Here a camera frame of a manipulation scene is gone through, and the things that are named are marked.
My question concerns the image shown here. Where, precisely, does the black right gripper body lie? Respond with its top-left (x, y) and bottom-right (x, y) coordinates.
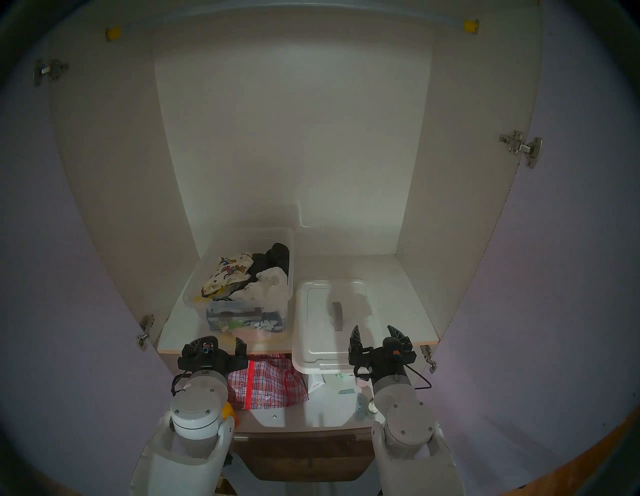
top-left (348, 346), bottom-right (418, 380)

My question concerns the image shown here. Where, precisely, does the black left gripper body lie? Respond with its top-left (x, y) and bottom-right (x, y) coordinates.
top-left (178, 349), bottom-right (249, 374)

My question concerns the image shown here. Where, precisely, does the white bin lid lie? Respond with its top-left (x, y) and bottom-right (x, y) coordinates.
top-left (291, 278), bottom-right (382, 375)

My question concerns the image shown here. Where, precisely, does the cream cartoon print garment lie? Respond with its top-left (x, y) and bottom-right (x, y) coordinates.
top-left (201, 252), bottom-right (252, 299)

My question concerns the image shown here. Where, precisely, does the clear plastic storage bin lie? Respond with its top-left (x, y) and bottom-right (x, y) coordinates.
top-left (182, 227), bottom-right (296, 347)

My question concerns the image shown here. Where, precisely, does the navy leaf print garment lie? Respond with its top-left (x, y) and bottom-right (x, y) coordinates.
top-left (207, 309), bottom-right (287, 333)

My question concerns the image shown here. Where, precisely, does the red plaid woven bag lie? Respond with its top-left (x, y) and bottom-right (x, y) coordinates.
top-left (227, 354), bottom-right (310, 411)

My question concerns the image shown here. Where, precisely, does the white garment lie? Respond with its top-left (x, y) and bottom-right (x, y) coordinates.
top-left (235, 266), bottom-right (291, 303)

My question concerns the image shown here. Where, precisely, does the black garment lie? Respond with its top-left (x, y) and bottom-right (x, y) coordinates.
top-left (248, 242), bottom-right (291, 281)

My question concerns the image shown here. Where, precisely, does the lavender wardrobe door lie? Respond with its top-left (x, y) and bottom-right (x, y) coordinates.
top-left (0, 50), bottom-right (216, 496)
top-left (395, 0), bottom-right (640, 496)

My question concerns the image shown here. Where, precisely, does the pale wardrobe hanging rod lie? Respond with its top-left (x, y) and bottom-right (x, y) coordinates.
top-left (117, 2), bottom-right (468, 36)

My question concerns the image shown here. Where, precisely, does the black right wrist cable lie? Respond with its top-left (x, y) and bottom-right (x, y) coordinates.
top-left (405, 365), bottom-right (432, 391)

